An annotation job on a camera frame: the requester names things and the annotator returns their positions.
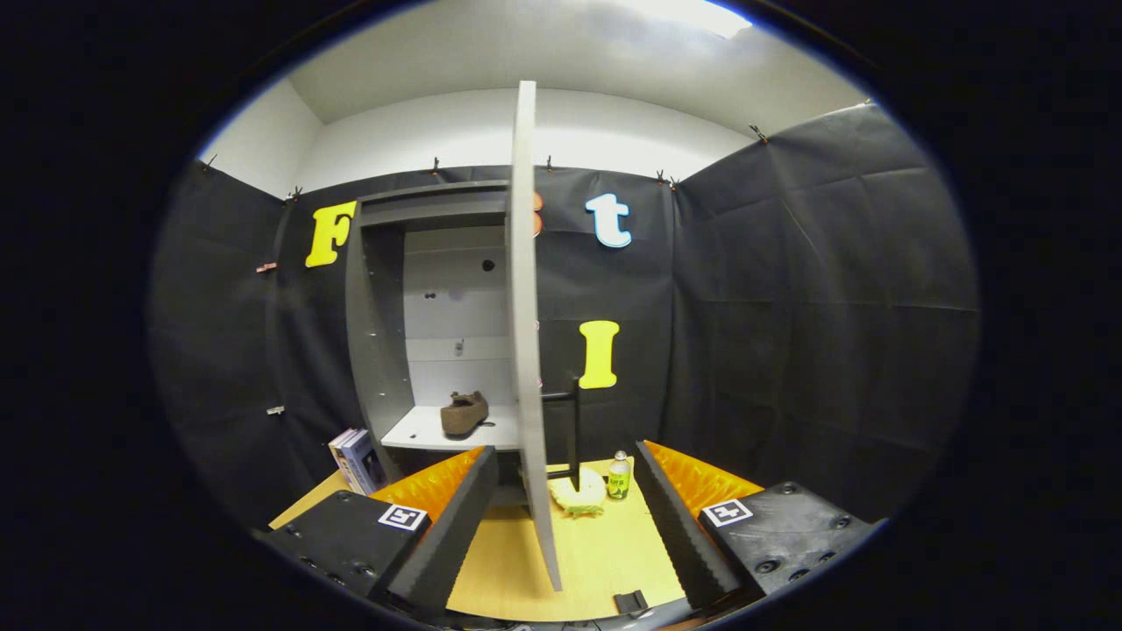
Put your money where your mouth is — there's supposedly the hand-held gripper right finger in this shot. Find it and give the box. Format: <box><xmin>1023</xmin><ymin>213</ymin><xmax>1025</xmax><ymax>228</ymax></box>
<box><xmin>632</xmin><ymin>440</ymin><xmax>879</xmax><ymax>614</ymax></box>

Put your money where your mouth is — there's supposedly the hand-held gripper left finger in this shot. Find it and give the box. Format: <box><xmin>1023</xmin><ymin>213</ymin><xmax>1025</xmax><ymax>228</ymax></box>
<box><xmin>261</xmin><ymin>444</ymin><xmax>501</xmax><ymax>620</ymax></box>

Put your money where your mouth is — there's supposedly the brown fuzzy shoe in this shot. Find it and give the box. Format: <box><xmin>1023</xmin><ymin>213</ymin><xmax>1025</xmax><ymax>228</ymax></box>
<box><xmin>440</xmin><ymin>390</ymin><xmax>491</xmax><ymax>438</ymax></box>

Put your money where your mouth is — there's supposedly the black door handle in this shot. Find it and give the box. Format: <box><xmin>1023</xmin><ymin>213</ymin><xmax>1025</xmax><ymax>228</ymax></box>
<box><xmin>542</xmin><ymin>377</ymin><xmax>585</xmax><ymax>493</ymax></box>

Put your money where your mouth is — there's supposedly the grey shoe cabinet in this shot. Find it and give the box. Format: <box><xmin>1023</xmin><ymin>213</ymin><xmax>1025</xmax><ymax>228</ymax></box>
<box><xmin>344</xmin><ymin>180</ymin><xmax>527</xmax><ymax>481</ymax></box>

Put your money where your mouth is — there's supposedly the beige shoe cabinet door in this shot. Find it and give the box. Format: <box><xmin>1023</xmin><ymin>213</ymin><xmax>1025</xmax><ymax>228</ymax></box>
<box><xmin>505</xmin><ymin>81</ymin><xmax>565</xmax><ymax>592</ymax></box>

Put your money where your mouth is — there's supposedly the blue-cover book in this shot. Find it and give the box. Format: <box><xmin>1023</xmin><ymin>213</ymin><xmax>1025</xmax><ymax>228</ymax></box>
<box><xmin>342</xmin><ymin>429</ymin><xmax>387</xmax><ymax>494</ymax></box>

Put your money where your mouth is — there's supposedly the black backdrop cloth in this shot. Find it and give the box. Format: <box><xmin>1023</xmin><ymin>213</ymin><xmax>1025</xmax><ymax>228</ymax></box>
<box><xmin>149</xmin><ymin>102</ymin><xmax>981</xmax><ymax>528</ymax></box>

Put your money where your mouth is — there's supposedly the ceiling light strip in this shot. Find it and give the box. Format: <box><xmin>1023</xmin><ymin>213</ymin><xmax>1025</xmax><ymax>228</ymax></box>
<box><xmin>614</xmin><ymin>0</ymin><xmax>754</xmax><ymax>39</ymax></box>

